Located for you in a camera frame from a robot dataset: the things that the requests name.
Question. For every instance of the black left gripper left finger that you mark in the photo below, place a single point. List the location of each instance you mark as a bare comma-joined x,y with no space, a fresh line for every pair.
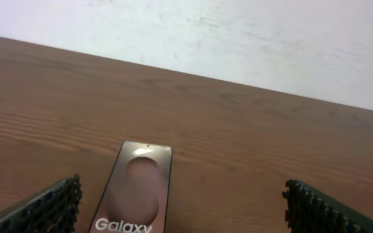
54,209

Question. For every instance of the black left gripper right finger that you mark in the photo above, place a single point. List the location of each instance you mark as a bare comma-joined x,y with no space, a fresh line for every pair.
312,211

